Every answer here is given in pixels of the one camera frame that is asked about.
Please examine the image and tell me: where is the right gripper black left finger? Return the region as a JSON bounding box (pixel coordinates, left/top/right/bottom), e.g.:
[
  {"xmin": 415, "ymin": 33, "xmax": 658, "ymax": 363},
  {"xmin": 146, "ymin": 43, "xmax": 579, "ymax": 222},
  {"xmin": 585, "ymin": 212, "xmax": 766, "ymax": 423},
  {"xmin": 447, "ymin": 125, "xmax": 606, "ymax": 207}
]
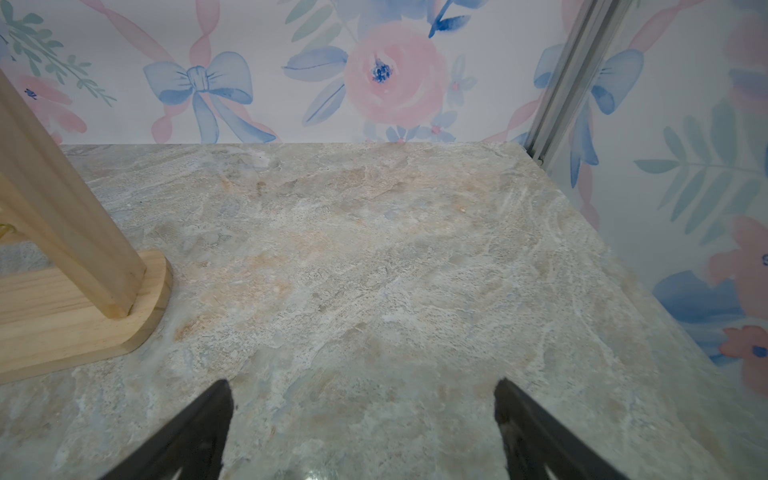
[{"xmin": 103, "ymin": 379, "xmax": 234, "ymax": 480}]

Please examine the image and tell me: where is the wooden jewelry display stand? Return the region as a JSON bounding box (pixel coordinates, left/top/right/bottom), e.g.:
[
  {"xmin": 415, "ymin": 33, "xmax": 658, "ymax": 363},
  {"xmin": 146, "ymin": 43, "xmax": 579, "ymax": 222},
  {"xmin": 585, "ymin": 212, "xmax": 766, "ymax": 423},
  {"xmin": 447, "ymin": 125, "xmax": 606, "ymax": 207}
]
[{"xmin": 1, "ymin": 78, "xmax": 173, "ymax": 383}]

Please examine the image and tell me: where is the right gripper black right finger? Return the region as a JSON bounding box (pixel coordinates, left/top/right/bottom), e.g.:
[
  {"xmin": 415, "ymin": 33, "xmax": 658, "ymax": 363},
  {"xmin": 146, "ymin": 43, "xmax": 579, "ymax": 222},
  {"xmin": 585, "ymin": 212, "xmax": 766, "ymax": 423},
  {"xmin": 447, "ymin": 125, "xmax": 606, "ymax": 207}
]
[{"xmin": 494, "ymin": 378, "xmax": 627, "ymax": 480}]

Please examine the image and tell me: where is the right aluminium corner profile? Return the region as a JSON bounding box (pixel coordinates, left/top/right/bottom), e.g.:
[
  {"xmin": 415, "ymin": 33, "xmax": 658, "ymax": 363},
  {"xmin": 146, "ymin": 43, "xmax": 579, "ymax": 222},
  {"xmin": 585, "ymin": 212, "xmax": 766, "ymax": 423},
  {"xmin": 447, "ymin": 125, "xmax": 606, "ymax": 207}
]
[{"xmin": 523, "ymin": 0, "xmax": 632, "ymax": 169}]

